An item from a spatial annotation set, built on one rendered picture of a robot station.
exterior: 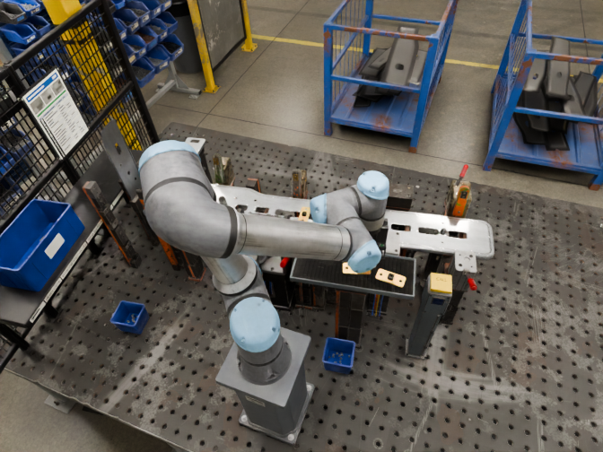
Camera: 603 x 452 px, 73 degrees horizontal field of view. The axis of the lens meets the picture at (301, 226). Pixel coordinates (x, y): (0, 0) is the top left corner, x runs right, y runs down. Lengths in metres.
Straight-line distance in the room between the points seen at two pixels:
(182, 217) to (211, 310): 1.12
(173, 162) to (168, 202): 0.09
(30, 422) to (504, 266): 2.46
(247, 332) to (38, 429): 1.85
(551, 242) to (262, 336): 1.53
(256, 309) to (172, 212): 0.40
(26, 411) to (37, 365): 0.84
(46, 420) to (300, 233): 2.13
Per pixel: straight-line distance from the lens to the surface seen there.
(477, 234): 1.66
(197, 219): 0.69
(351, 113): 3.66
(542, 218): 2.26
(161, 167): 0.76
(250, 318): 1.01
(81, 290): 2.07
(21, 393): 2.84
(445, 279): 1.30
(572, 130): 3.92
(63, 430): 2.63
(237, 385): 1.19
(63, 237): 1.72
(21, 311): 1.68
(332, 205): 0.96
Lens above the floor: 2.20
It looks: 49 degrees down
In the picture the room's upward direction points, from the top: 4 degrees counter-clockwise
